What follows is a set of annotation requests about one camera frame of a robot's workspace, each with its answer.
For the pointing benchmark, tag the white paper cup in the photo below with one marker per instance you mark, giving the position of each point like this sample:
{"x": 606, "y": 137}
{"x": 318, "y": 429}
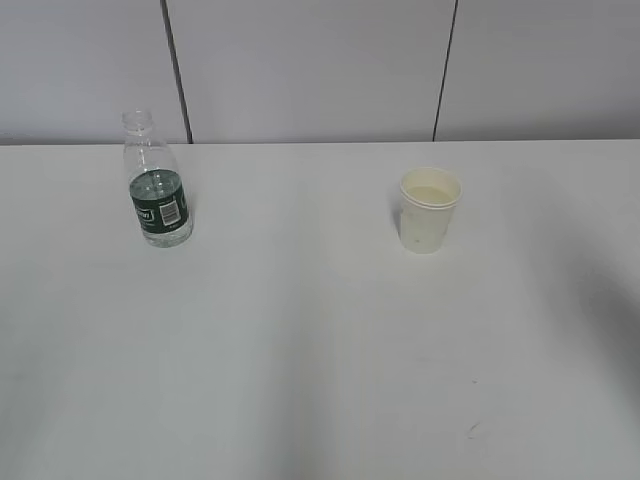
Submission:
{"x": 429, "y": 197}

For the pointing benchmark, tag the clear water bottle green label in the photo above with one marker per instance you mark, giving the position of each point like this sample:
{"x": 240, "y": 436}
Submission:
{"x": 155, "y": 186}

